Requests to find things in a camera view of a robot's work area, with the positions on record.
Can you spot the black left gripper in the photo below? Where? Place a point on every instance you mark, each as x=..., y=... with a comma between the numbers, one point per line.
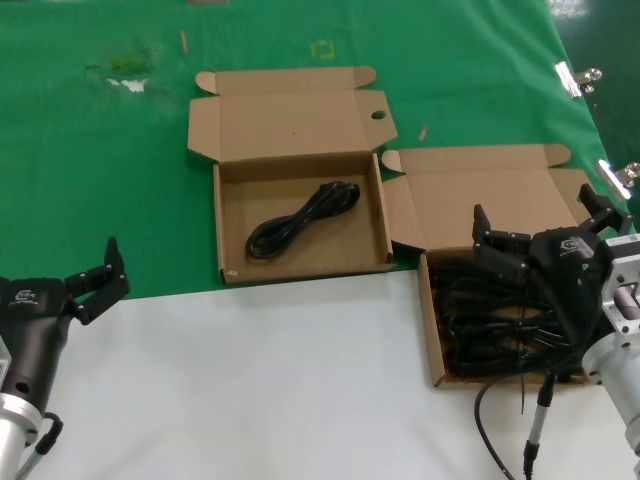
x=32, y=330

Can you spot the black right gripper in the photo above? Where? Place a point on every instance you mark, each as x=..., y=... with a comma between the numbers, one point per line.
x=565, y=270

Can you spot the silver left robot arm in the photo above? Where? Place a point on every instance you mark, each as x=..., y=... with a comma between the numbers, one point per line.
x=15, y=435

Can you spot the cardboard box without hole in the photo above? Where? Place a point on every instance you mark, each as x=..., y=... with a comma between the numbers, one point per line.
x=475, y=180

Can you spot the cardboard box with round hole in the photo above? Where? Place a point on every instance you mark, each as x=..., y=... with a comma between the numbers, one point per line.
x=280, y=120

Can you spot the green table cloth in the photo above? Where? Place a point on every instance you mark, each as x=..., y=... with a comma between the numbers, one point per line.
x=75, y=175

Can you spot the short wooden stick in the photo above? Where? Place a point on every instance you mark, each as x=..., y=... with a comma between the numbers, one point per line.
x=424, y=132

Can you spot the white table cover sheet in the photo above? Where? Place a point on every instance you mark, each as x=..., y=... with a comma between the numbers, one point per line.
x=250, y=375

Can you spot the long thin wooden stick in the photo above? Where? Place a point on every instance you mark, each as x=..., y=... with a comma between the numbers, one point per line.
x=185, y=42

